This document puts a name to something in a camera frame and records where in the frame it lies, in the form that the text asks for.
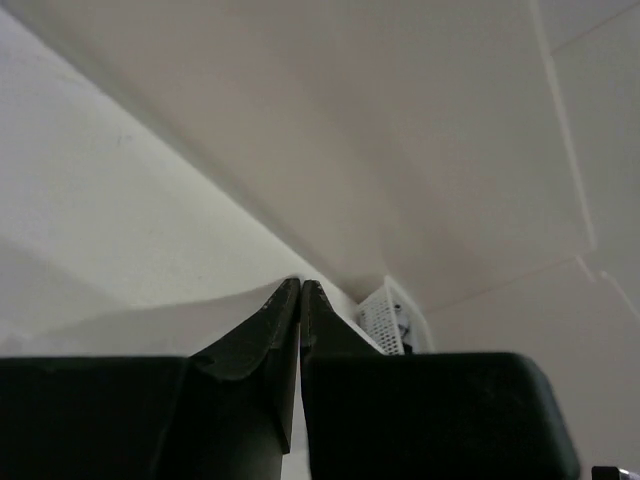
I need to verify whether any white tank top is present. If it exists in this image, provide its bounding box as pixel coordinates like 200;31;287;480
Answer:
1;14;319;357

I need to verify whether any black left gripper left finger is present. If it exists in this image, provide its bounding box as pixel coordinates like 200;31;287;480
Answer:
187;278;301;479

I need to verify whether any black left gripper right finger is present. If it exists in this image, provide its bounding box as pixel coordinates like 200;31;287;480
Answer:
300;280;378;479

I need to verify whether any white plastic mesh basket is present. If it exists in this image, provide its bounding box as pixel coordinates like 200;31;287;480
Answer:
357;276;436;355

